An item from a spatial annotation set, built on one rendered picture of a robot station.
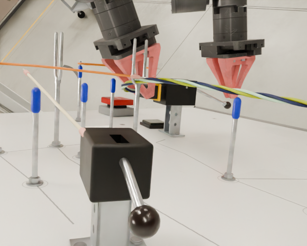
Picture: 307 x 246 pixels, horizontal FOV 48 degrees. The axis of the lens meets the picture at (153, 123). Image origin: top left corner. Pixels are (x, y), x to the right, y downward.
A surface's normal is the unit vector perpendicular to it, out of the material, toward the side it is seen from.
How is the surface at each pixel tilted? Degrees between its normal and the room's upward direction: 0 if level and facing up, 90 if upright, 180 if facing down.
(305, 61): 0
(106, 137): 54
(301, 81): 0
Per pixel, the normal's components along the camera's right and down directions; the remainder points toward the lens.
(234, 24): 0.00, 0.25
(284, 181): 0.07, -0.98
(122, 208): 0.33, 0.19
